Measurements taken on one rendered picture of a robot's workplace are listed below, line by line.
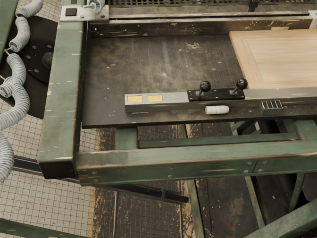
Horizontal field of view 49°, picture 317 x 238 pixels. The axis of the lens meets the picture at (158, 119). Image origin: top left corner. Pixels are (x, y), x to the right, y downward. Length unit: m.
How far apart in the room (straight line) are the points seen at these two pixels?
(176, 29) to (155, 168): 0.68
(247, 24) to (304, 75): 0.33
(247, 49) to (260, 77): 0.17
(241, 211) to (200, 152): 2.08
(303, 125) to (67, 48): 0.90
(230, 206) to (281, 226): 1.47
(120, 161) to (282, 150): 0.50
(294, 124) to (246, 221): 1.81
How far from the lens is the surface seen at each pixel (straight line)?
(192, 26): 1.54
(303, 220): 1.73
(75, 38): 1.39
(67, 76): 1.24
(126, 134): 1.22
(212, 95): 1.24
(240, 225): 3.12
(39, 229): 1.57
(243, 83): 1.16
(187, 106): 1.24
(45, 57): 2.06
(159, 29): 1.53
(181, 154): 1.07
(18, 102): 1.73
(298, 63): 1.53
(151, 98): 1.22
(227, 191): 3.30
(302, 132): 1.35
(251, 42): 1.57
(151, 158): 1.06
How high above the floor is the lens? 2.16
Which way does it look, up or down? 27 degrees down
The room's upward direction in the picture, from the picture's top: 72 degrees counter-clockwise
